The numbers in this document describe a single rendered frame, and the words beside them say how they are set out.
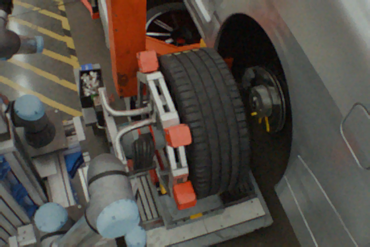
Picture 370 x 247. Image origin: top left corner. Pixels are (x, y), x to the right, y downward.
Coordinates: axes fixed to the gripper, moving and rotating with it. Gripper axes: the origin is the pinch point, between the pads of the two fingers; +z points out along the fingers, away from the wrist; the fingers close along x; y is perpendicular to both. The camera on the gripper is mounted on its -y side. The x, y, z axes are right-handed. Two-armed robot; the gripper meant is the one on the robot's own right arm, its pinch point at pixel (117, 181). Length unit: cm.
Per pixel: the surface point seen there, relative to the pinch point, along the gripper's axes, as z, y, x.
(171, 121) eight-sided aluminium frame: 5.1, 28.1, -23.7
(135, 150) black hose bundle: 1.3, 20.5, -8.8
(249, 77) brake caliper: 32, 6, -73
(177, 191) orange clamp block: -13.1, 5.5, -21.5
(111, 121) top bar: 19.7, 15.0, -3.2
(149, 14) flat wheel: 130, -33, -50
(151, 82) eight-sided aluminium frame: 24.4, 29.0, -21.5
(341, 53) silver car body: -14, 75, -67
